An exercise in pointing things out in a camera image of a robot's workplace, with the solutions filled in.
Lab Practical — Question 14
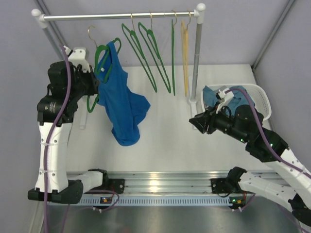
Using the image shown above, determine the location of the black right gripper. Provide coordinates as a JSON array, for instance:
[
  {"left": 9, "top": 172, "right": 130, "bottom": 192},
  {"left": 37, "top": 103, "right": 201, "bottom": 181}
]
[{"left": 189, "top": 100, "right": 249, "bottom": 143}]

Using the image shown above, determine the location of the green hanger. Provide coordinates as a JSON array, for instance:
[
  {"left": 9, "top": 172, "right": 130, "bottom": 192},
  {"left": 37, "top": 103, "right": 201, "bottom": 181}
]
[
  {"left": 121, "top": 15, "right": 157, "bottom": 93},
  {"left": 138, "top": 12, "right": 172, "bottom": 93},
  {"left": 171, "top": 19, "right": 176, "bottom": 96},
  {"left": 86, "top": 25, "right": 122, "bottom": 114}
]

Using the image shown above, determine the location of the blue tank top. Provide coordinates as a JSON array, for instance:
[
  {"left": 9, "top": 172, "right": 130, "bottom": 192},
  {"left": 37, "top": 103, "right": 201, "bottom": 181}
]
[{"left": 94, "top": 41, "right": 151, "bottom": 146}]

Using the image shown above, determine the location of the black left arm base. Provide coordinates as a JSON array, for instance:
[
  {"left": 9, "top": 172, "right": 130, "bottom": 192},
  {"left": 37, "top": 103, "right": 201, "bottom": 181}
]
[{"left": 103, "top": 178, "right": 125, "bottom": 194}]

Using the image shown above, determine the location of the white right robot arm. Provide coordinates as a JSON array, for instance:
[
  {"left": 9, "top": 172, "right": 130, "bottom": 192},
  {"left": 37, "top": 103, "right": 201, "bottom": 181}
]
[{"left": 189, "top": 105, "right": 311, "bottom": 226}]

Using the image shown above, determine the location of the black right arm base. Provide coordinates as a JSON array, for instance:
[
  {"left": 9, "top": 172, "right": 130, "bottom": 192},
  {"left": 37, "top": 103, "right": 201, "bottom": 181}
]
[{"left": 210, "top": 178, "right": 243, "bottom": 198}]

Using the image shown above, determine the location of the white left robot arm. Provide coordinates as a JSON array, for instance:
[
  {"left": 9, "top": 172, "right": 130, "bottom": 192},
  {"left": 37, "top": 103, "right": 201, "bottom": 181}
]
[{"left": 28, "top": 61, "right": 110, "bottom": 204}]

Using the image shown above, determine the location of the yellow hanger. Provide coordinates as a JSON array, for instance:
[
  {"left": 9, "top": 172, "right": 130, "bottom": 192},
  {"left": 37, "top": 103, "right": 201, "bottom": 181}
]
[{"left": 181, "top": 12, "right": 191, "bottom": 97}]

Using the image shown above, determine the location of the light blue garment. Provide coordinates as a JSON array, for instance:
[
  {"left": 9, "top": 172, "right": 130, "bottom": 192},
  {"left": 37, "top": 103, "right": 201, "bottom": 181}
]
[{"left": 203, "top": 86, "right": 255, "bottom": 115}]

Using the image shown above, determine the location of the white laundry basket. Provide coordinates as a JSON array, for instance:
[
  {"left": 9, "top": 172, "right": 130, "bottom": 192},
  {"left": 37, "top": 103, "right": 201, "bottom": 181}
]
[{"left": 208, "top": 83, "right": 272, "bottom": 121}]

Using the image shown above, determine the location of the silver clothes rack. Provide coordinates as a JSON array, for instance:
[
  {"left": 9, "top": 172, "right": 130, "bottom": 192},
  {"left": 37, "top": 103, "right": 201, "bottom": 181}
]
[{"left": 31, "top": 3, "right": 206, "bottom": 117}]

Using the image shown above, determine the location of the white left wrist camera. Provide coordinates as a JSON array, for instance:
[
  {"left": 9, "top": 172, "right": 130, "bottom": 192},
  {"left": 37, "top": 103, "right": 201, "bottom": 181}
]
[{"left": 64, "top": 46, "right": 89, "bottom": 66}]

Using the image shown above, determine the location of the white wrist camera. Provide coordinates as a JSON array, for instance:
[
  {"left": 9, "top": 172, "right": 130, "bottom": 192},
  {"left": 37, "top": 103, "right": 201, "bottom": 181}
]
[
  {"left": 64, "top": 46, "right": 89, "bottom": 66},
  {"left": 216, "top": 88, "right": 234, "bottom": 114}
]

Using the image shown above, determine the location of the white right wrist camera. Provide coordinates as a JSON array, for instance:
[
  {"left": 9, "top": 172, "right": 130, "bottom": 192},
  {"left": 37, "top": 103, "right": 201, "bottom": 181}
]
[{"left": 216, "top": 88, "right": 234, "bottom": 114}]

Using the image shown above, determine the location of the aluminium mounting rail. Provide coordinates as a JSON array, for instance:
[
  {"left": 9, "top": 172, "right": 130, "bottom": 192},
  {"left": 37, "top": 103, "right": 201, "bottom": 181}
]
[{"left": 108, "top": 171, "right": 228, "bottom": 196}]

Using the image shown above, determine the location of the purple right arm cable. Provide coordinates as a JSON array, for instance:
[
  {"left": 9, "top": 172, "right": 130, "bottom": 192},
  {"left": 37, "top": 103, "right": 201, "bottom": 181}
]
[{"left": 225, "top": 87, "right": 311, "bottom": 233}]

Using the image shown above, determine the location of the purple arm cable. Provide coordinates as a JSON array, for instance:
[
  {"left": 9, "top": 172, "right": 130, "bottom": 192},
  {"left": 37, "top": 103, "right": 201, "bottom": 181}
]
[
  {"left": 43, "top": 45, "right": 120, "bottom": 233},
  {"left": 225, "top": 87, "right": 311, "bottom": 233}
]

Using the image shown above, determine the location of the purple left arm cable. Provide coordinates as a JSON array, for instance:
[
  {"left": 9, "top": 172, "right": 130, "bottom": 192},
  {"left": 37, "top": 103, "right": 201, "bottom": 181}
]
[{"left": 43, "top": 45, "right": 120, "bottom": 233}]

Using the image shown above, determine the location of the perforated cable duct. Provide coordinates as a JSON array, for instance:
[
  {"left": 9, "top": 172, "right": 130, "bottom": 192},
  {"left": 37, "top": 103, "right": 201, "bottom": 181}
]
[{"left": 78, "top": 195, "right": 245, "bottom": 206}]

